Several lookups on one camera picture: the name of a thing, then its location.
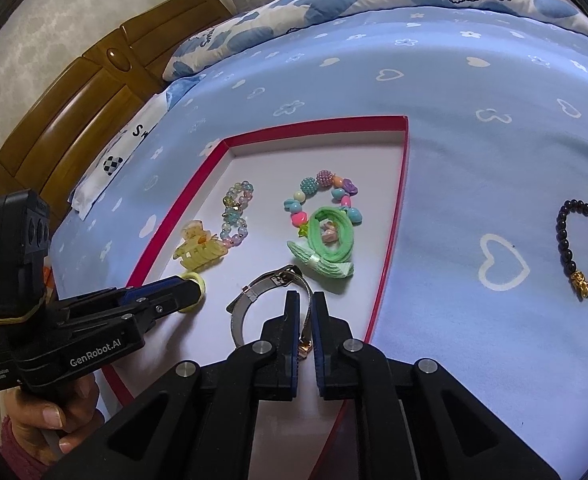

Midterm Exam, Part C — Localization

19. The yellow hair tie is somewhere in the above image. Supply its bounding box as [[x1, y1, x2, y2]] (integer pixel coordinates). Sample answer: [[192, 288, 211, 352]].
[[176, 270, 208, 316]]

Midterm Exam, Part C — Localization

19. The yellow hair claw clip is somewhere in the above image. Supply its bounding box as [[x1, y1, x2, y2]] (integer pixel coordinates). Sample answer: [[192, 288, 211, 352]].
[[172, 220, 228, 272]]

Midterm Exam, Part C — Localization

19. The gold square watch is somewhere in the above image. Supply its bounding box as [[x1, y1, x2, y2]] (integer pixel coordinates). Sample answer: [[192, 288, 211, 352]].
[[226, 264, 312, 361]]

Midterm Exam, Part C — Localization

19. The pastel bead bracelet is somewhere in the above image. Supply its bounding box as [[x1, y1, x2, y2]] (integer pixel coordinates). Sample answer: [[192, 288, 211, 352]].
[[219, 180, 255, 250]]

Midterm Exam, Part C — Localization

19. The red jewelry tray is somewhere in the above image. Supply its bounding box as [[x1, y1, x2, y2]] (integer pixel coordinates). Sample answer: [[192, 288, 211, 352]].
[[101, 115, 410, 480]]

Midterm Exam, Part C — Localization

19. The green hair tie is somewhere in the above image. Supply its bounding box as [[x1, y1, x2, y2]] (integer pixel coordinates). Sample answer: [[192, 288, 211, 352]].
[[286, 205, 356, 282]]

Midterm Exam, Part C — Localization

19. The colorful chunky bead bracelet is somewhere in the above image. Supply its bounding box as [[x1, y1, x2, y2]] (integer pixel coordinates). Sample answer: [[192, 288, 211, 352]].
[[282, 168, 362, 238]]

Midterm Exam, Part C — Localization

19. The black bead bracelet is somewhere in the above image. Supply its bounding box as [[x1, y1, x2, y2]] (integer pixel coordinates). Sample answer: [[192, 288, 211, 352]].
[[554, 199, 588, 302]]

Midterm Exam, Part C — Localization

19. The person's left hand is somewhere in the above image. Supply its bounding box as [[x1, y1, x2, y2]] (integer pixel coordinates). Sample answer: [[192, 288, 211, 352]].
[[3, 375, 104, 466]]

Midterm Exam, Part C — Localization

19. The white printed pillow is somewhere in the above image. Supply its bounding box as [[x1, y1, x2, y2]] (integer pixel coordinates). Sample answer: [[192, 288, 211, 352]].
[[68, 92, 168, 220]]

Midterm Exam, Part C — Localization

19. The blue patterned bed sheet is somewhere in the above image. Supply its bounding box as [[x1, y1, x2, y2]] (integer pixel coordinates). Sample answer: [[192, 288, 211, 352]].
[[50, 8, 588, 479]]

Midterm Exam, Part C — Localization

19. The wooden headboard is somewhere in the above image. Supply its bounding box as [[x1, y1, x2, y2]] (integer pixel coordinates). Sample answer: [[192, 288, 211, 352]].
[[0, 0, 231, 226]]

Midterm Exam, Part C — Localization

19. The blue cloud print quilt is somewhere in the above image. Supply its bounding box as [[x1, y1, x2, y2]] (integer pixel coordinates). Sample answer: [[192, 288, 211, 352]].
[[163, 0, 588, 82]]

